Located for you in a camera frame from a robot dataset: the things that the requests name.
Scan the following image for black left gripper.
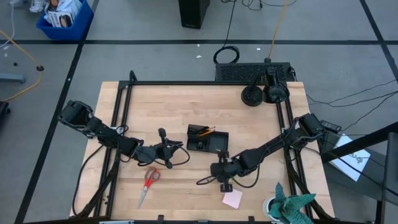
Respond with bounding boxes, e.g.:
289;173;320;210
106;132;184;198
136;139;184;170

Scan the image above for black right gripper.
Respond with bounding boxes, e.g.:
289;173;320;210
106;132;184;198
211;159;246;193

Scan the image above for black mesh desk organizer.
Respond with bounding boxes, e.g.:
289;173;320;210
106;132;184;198
185;123;230;154

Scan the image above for pink sticky note pad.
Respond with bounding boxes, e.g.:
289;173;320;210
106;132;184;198
221;188;244;210

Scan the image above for red handled scissors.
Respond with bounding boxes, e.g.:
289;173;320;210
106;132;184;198
137;167;162;210

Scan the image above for white cup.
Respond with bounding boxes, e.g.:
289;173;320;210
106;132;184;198
262;196;278;222

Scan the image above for teal patterned cloth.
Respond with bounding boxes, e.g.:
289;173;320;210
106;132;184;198
267;182;317;224

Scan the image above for black vented computer case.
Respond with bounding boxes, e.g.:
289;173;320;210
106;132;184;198
215;62;295;83

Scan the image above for black power adapter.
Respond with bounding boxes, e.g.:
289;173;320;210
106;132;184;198
320;119;342;133

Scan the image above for black computer tower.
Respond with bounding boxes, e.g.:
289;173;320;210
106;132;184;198
178;0;211;30

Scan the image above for white paper sheet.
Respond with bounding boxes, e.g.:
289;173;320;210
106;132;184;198
328;133;372;182

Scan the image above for blue plastic bin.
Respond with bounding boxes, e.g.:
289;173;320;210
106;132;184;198
35;0;95;42

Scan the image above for white printed carton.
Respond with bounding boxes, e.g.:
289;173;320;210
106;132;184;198
46;11;75;29

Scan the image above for dark grey panel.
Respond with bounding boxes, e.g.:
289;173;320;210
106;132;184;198
381;132;398;224

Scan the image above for white papers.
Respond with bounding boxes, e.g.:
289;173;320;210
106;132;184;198
43;0;82;16

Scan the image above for grey metal bar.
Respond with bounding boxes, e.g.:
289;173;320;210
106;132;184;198
0;73;26;84

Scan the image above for white crumpled cloth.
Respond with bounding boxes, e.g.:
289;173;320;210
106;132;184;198
29;0;47;13

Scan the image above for black left wrist camera cable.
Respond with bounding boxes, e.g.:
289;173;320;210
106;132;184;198
136;144;191;167

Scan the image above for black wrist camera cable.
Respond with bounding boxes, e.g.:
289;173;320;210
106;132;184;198
136;144;191;167
195;167;261;189

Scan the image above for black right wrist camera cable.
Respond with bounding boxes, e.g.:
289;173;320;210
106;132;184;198
195;167;261;189

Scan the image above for black aluminium table frame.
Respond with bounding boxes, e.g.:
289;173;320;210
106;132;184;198
70;70;336;224

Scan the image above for black arm base cable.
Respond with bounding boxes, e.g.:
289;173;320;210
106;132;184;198
72;145;105;218

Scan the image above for black hanging cable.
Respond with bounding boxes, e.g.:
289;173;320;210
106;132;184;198
212;0;241;65

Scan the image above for orange-yellow hanging cable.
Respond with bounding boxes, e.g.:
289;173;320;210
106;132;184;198
266;0;290;63

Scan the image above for thin black cable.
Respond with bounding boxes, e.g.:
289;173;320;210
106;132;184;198
306;91;398;108
306;79;398;105

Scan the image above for yellow extension cable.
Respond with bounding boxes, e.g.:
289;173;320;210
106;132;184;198
0;29;44;103

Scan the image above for white cable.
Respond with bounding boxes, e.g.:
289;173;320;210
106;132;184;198
0;2;16;50

